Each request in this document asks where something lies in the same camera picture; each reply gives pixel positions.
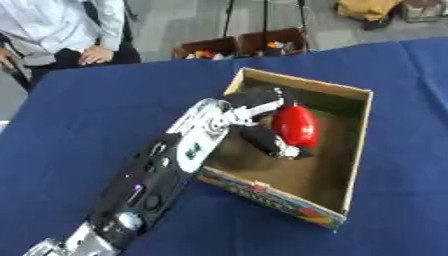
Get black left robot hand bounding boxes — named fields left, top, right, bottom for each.
left=222, top=87, right=315, bottom=160

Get red toy pepper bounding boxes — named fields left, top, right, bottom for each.
left=269, top=104, right=321, bottom=149

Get brown cardboard box with toys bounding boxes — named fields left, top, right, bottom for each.
left=169, top=36, right=242, bottom=61
left=236, top=27, right=310, bottom=58

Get tan cardboard box brown inside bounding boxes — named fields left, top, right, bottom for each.
left=194, top=67, right=375, bottom=230

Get black tripod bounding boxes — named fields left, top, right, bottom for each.
left=220, top=0, right=312, bottom=51

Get tan bag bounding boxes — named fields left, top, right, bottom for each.
left=334, top=0, right=405, bottom=23

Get person's hand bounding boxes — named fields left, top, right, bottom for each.
left=77, top=45, right=116, bottom=66

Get grey crate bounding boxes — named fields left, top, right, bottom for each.
left=399, top=0, right=448, bottom=24

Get person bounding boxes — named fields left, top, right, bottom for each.
left=0, top=0, right=142, bottom=88

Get black chair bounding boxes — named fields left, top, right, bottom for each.
left=0, top=33, right=34, bottom=93

